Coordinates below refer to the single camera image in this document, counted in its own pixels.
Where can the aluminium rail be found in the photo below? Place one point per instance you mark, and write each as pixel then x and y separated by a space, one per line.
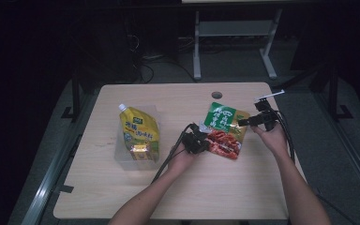
pixel 48 184
pixel 353 156

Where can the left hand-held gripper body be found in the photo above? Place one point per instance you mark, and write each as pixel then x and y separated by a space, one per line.
pixel 195 142

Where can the clear plastic container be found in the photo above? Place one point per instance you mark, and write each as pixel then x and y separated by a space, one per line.
pixel 122 156

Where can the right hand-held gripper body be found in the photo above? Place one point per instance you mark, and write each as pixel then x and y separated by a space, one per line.
pixel 267 118

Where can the yellow spout pouch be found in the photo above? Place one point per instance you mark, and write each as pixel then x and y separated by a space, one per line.
pixel 139 131

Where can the person's left hand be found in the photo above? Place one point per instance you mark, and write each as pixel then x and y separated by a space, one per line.
pixel 181 159

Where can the green and gold snack packet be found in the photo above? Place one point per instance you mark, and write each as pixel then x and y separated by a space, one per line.
pixel 225 131

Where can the white metal desk frame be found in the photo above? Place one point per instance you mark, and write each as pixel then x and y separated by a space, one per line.
pixel 234 28

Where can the person's right hand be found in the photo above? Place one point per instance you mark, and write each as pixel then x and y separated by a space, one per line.
pixel 275 140

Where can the black metal stand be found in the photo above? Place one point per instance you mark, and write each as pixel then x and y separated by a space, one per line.
pixel 75 97
pixel 333 93

